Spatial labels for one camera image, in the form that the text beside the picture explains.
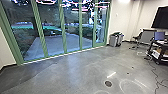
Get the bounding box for green framed glass door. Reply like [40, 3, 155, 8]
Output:
[92, 0, 113, 48]

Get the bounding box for light grey trash bin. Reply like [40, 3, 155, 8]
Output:
[109, 33, 120, 48]

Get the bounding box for dark lidded trash bin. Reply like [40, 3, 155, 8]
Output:
[114, 31, 125, 46]

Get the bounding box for round floor drain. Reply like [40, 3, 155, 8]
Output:
[104, 79, 114, 89]

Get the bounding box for grey desk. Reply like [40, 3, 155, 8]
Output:
[139, 28, 160, 45]

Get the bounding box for laptop with blue screen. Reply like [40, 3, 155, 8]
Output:
[153, 31, 166, 42]

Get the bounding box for black wheeled cart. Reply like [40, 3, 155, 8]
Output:
[146, 31, 168, 66]

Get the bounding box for green framed glass wall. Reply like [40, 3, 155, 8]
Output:
[0, 0, 98, 66]

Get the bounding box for black wall screen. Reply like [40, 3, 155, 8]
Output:
[150, 5, 168, 30]

